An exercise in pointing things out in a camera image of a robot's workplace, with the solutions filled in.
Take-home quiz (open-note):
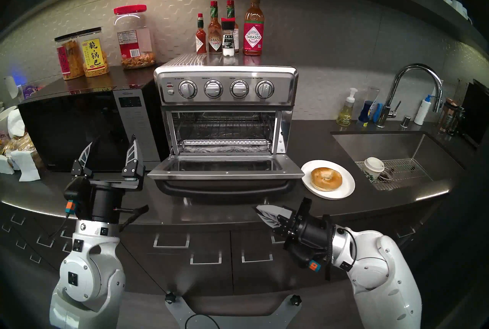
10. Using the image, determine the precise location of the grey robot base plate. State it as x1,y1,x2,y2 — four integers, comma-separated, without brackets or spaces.
165,292,302,329

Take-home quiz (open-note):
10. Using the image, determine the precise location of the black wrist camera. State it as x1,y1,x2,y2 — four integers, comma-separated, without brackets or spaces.
302,252,322,274
63,178,91,215

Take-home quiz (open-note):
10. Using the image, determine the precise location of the purple snack bag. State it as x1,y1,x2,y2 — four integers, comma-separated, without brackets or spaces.
21,84,42,100

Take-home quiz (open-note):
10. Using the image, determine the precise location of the dark blue dish bottle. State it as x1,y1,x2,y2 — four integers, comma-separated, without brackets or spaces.
359,100,375,127

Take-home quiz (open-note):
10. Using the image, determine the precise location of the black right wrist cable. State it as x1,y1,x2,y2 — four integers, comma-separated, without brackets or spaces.
336,227,358,271

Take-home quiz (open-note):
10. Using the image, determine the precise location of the chrome gooseneck faucet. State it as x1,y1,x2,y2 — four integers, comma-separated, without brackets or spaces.
376,63,444,128

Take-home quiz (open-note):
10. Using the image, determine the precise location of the white round plate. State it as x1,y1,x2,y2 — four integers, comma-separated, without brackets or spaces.
301,160,356,201

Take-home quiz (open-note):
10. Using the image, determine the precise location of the black cap salt grinder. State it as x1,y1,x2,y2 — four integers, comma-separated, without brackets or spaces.
222,18,236,57

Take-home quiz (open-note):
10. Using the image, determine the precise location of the wire sink rack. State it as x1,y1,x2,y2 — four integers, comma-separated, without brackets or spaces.
355,158,434,191

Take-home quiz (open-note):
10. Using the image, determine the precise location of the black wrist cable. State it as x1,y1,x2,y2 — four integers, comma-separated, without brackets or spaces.
336,227,358,271
115,205,149,233

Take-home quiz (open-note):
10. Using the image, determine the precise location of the medium red Tabasco bottle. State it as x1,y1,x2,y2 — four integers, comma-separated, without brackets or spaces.
207,1,223,55

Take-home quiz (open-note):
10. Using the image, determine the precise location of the black coffee machine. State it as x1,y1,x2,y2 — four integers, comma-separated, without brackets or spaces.
460,79,489,147

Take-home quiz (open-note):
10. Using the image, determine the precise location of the snack jar yellow label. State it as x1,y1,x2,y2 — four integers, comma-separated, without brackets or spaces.
78,27,110,77

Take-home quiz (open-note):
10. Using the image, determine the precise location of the stainless steel toaster oven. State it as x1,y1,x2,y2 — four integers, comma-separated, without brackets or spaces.
154,52,299,165

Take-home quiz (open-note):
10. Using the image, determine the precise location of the large orange Tabasco bottle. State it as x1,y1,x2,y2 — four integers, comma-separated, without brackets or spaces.
243,0,265,56

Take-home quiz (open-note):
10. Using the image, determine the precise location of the silver oven knob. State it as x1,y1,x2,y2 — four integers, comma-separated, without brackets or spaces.
255,80,275,99
230,79,249,99
178,80,198,100
204,79,223,99

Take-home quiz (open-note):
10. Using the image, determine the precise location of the copper french press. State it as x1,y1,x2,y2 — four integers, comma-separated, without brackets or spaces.
439,98,465,136

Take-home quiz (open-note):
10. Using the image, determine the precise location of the bagged bread loaf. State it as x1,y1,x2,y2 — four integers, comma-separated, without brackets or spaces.
0,133,44,166

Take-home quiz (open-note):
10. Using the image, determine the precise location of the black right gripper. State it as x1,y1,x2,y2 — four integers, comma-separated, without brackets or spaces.
254,198,335,260

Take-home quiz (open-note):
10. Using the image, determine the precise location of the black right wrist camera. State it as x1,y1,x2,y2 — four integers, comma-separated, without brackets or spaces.
302,252,322,274

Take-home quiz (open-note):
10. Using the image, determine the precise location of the white bowl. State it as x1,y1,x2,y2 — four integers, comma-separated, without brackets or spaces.
0,105,18,130

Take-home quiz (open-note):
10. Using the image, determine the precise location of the black floor cable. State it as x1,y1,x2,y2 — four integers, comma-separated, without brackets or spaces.
185,313,222,329

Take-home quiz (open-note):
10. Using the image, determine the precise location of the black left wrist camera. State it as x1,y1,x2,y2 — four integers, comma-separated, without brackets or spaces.
63,178,91,215

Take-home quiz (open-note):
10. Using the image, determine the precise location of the green label Tabasco bottle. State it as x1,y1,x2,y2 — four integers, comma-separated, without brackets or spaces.
226,0,240,54

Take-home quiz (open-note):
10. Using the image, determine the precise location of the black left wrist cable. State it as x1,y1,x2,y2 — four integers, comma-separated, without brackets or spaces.
115,205,149,233

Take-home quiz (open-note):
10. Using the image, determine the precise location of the glass toaster oven door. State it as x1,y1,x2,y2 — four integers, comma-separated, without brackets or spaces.
147,155,305,199

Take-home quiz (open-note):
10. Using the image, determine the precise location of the snack jar red label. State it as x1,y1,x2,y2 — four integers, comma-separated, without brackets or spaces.
54,35,85,81

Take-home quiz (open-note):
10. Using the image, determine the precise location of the clear jar red lid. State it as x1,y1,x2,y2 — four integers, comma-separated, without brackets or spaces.
113,5,156,70

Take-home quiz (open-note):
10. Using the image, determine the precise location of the white bottle blue cap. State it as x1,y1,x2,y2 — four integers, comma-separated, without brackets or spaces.
414,95,432,126

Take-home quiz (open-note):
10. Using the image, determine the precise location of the golden brown bagel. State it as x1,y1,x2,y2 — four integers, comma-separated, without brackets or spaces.
311,167,343,192

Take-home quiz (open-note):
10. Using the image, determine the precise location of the crumpled white tissue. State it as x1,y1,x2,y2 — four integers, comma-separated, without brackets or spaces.
7,109,26,139

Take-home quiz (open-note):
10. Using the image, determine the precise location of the yellow soap pump dispenser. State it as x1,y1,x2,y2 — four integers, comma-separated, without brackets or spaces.
336,88,358,127

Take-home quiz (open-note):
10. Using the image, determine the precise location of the white paper coffee cup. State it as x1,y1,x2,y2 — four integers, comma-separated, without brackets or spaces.
363,157,385,183

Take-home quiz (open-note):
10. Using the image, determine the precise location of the black microwave oven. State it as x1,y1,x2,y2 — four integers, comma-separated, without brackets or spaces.
17,65,168,173

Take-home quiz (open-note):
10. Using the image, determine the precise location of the foil lined oven tray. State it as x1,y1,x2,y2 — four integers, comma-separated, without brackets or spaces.
183,144,272,154

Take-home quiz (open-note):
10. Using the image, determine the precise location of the wire oven rack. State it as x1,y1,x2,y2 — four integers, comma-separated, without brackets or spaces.
180,120,275,145

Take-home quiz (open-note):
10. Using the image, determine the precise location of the dark base cabinet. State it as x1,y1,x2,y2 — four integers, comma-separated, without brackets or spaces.
0,198,447,296

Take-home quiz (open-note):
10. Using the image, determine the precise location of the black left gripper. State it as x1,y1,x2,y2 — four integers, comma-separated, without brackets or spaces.
71,135,146,223

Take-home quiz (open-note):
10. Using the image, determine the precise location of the small red Tabasco bottle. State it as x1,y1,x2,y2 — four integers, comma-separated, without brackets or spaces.
195,13,207,55

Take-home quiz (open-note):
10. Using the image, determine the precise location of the stainless steel sink basin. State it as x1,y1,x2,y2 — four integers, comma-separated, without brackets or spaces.
330,131,466,192

